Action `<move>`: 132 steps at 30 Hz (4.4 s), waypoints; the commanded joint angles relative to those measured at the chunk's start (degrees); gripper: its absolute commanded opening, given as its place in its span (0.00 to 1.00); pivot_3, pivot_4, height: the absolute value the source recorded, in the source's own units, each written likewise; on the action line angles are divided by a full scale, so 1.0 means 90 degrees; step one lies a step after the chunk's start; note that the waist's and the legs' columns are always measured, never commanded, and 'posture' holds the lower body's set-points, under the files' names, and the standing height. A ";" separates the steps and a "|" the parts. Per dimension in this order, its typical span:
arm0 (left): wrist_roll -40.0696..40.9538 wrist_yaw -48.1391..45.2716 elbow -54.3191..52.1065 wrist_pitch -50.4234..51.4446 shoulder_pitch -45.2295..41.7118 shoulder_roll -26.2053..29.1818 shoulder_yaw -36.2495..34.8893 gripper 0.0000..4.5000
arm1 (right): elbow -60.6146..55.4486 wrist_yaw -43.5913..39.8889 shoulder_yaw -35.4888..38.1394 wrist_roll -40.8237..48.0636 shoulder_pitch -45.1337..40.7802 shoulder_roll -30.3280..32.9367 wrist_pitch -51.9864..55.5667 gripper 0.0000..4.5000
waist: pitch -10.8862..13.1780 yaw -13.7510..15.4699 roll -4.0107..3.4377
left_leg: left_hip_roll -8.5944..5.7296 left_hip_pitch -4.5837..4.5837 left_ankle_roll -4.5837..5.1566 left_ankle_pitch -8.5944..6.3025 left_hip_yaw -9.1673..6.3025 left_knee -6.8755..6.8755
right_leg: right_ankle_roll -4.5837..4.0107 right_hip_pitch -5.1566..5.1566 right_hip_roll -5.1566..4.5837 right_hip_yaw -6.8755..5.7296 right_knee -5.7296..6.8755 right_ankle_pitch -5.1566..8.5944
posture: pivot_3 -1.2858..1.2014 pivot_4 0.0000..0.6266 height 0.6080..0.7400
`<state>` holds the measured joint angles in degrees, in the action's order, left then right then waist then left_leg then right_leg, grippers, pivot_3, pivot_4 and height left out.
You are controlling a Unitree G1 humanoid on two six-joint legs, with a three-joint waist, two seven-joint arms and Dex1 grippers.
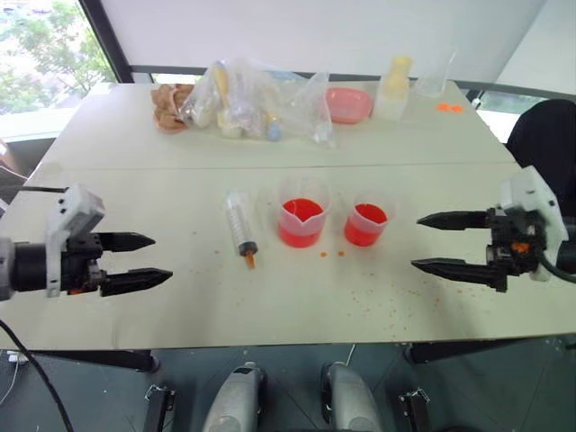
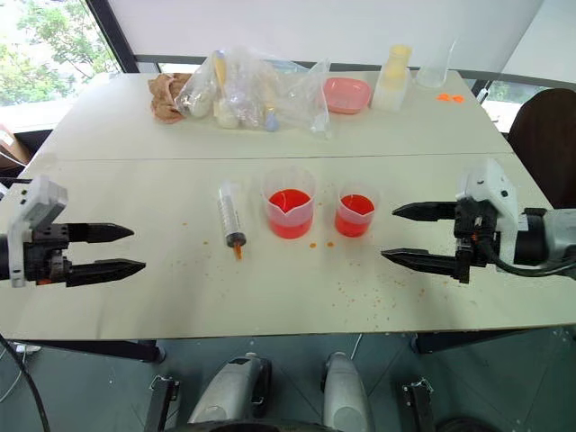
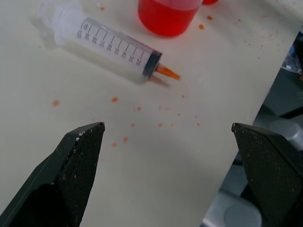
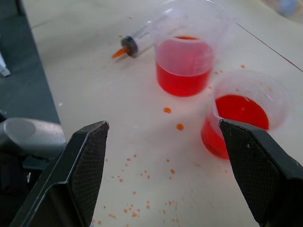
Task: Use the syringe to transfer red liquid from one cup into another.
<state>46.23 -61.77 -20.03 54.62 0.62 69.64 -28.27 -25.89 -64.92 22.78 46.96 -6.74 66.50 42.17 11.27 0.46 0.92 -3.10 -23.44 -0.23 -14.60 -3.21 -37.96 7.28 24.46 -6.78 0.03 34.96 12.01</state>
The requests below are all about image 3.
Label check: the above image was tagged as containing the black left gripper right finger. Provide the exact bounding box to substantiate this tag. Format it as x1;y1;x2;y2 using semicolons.
231;122;303;227

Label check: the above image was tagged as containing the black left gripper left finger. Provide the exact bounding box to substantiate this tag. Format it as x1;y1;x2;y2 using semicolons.
0;122;106;227

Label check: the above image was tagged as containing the cup of red liquid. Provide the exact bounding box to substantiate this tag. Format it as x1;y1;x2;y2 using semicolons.
137;0;204;38

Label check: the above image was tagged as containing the clear plastic syringe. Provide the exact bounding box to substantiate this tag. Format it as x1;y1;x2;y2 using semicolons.
38;0;181;88

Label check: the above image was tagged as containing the silver robot body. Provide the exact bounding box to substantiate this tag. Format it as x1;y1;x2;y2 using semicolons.
202;119;303;227

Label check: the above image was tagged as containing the crumpled clear plastic wrap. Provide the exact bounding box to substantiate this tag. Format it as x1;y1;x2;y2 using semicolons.
281;37;303;82

